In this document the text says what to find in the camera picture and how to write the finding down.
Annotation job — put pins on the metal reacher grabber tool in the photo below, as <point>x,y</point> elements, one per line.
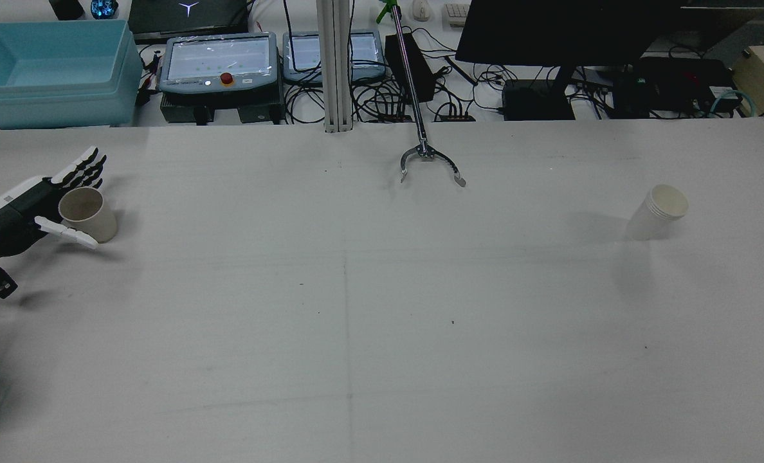
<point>414,103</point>

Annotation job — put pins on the aluminium profile post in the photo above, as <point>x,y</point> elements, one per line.
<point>335,64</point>

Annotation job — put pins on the grey teach pendant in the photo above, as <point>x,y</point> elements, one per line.
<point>366,54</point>

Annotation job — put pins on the white paper cup stack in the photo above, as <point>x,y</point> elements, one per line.
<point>649,222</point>

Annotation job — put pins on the light blue plastic bin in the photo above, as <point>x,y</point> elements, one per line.
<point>54,71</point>

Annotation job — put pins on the teach pendant with red button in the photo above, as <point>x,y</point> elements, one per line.
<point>218,61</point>

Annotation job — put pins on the black power adapter brick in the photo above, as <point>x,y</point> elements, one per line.
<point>417,71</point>

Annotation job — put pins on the black pendant base box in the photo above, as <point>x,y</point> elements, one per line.
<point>182,109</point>

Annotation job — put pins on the beige paper cup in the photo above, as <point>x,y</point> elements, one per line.
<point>96,222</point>

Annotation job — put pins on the black USB hub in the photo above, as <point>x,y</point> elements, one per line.
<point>456,118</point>

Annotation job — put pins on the white computer mouse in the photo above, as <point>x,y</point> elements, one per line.
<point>421,9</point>

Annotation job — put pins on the small black box computer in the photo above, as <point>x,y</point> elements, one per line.
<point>530,103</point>

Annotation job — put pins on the white keyboard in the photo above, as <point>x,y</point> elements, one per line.
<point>456,14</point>

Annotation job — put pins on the black electronics box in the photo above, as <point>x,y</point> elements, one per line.
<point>671,83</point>

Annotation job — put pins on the black laptop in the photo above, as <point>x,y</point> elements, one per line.
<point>189,19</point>

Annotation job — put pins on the black Huawei monitor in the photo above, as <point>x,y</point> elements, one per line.
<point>581,32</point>

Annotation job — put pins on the teal tube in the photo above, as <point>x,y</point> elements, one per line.
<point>736,96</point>

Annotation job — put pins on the blue glowing gadget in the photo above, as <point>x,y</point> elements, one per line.
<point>104,8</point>

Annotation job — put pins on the black cylinder object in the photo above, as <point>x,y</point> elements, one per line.
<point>67,8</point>

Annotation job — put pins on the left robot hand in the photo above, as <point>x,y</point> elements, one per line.
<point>12,215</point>

